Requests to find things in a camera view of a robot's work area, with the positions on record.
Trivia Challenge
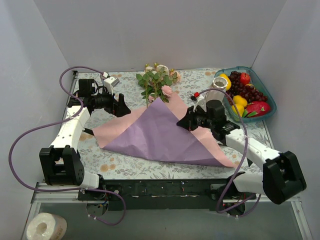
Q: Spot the black printed ribbon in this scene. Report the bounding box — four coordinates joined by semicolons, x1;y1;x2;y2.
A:
82;128;95;136

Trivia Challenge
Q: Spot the yellow lemon lower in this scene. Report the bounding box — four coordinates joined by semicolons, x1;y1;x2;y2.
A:
231;103;245;117

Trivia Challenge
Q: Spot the dark purple grape bunch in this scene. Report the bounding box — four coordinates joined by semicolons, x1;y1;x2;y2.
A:
226;71;268;103

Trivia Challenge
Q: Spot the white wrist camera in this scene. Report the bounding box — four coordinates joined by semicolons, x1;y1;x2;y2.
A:
103;76;120;95
190;92;207;112

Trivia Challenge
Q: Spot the yellow lemon upper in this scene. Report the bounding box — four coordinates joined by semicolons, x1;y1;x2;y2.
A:
233;95;248;108

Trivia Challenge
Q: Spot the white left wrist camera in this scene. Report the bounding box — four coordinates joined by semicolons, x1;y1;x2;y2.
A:
103;76;120;95

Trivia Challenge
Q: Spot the white ribbed ceramic vase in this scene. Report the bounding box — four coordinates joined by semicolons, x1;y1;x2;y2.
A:
205;76;227;103

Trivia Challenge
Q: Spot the yellow pepper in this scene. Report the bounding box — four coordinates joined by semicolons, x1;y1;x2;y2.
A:
219;73;232;91

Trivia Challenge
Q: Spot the floral patterned table mat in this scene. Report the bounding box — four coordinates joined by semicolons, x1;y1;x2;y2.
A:
49;69;280;181

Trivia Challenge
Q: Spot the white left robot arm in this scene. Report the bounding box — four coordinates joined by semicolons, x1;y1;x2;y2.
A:
39;76;131;200

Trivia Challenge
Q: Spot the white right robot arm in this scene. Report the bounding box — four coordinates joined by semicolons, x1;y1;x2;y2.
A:
177;100;307;205

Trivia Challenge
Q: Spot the yellow lemon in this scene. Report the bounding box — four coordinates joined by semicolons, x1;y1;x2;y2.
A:
231;103;245;117
233;95;248;108

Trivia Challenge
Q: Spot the pink rose flower bunch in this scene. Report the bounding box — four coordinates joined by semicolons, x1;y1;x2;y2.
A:
136;62;181;107

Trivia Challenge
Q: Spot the purple wrapping paper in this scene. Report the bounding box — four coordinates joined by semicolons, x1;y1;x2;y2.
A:
94;99;222;167

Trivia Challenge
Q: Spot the pink wrapping paper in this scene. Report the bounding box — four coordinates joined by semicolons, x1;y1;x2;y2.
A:
93;93;234;168

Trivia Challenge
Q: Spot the red apple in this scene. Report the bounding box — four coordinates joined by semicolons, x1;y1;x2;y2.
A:
239;72;251;86

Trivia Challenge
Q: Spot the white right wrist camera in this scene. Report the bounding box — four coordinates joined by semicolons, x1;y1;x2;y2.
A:
190;92;207;112

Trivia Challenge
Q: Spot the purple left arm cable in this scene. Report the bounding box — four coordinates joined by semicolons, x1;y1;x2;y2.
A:
8;65;127;227

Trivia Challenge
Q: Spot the teal plastic fruit tray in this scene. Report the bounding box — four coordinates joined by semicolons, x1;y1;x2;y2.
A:
214;66;277;123

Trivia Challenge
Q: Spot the pink dragon fruit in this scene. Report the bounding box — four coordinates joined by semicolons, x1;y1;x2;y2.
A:
242;101;271;118

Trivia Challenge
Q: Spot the white toilet paper roll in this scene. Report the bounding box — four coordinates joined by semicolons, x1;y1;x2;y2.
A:
26;212;67;240

